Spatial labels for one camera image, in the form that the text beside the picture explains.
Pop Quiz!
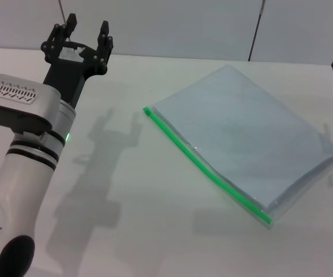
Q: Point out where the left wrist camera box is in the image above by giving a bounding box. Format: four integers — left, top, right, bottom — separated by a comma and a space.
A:
0, 69, 61, 134

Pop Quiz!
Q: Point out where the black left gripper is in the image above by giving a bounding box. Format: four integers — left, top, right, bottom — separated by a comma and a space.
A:
40, 12, 114, 111

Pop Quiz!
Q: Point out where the clear green-zipper document bag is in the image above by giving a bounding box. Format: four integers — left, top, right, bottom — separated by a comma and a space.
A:
143, 65, 333, 230

